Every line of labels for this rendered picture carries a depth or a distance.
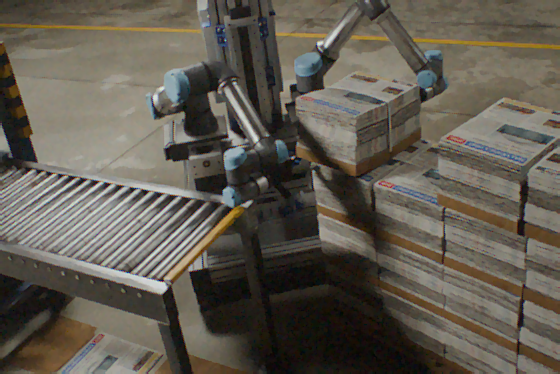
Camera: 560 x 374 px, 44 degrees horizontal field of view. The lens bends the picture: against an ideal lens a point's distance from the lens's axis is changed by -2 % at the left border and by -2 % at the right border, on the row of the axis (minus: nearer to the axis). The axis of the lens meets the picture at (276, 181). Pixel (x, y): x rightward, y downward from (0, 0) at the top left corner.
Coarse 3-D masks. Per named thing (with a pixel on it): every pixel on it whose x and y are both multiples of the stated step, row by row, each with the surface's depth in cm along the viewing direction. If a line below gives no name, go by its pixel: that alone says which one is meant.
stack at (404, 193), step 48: (432, 144) 258; (336, 192) 255; (384, 192) 236; (432, 192) 228; (336, 240) 267; (384, 240) 249; (432, 240) 229; (480, 240) 214; (528, 240) 200; (336, 288) 283; (432, 288) 239; (480, 288) 222; (528, 288) 207; (384, 336) 274; (432, 336) 251; (480, 336) 232; (528, 336) 215
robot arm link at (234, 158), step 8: (232, 152) 229; (240, 152) 228; (248, 152) 232; (224, 160) 230; (232, 160) 227; (240, 160) 227; (248, 160) 230; (256, 160) 231; (232, 168) 228; (240, 168) 228; (248, 168) 230; (256, 168) 232; (232, 176) 230; (240, 176) 230; (248, 176) 232; (232, 184) 232; (240, 184) 231
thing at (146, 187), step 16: (0, 160) 304; (16, 160) 302; (80, 176) 280; (96, 176) 278; (144, 192) 264; (160, 192) 260; (176, 192) 257; (192, 192) 256; (240, 224) 247; (256, 224) 249
